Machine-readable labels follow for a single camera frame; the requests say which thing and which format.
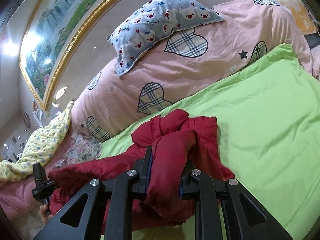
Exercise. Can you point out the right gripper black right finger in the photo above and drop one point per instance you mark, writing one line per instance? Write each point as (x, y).
(226, 209)

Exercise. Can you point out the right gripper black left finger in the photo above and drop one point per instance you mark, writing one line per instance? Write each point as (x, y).
(102, 207)

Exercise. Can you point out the red quilted padded coat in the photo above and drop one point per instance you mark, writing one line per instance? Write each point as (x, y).
(175, 139)

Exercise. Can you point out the person's left hand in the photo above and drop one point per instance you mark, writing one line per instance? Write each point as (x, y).
(45, 213)

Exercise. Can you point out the pink blanket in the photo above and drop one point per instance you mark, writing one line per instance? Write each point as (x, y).
(17, 198)

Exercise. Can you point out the yellow floral blanket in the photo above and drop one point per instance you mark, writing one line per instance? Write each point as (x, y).
(40, 147)

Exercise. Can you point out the floral ruffled pillow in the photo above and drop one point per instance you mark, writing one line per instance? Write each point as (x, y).
(83, 148)

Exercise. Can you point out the lime green bed sheet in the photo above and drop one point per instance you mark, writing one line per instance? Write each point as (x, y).
(268, 118)

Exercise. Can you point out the pink duvet with plaid hearts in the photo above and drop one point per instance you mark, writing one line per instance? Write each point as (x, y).
(186, 63)

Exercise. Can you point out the gold framed landscape painting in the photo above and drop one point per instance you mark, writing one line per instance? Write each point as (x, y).
(59, 54)

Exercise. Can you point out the blue bear print pillow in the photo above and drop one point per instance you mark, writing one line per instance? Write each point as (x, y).
(154, 21)

